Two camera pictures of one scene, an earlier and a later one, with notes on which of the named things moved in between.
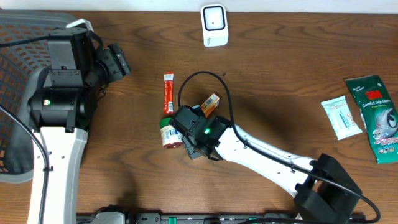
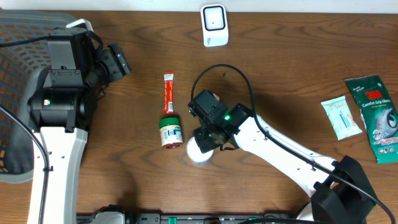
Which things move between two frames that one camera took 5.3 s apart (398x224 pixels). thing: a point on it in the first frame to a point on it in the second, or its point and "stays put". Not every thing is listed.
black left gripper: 119,61 stays put
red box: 168,93 stays put
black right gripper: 191,148 to 200,135
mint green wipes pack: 341,117 stays put
